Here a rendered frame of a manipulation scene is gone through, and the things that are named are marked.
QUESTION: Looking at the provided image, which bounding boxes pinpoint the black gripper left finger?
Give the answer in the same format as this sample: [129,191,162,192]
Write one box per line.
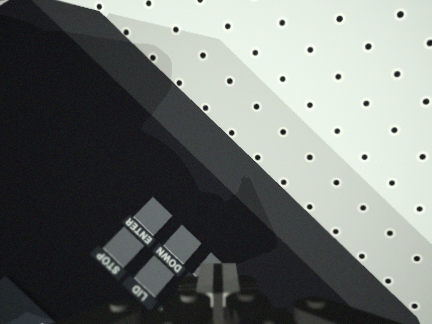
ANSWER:
[51,263,219,324]

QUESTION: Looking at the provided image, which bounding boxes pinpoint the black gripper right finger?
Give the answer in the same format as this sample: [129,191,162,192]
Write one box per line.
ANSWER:
[218,263,402,324]

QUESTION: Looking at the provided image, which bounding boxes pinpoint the grey perforated base plate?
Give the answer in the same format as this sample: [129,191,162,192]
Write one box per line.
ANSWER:
[60,0,432,324]

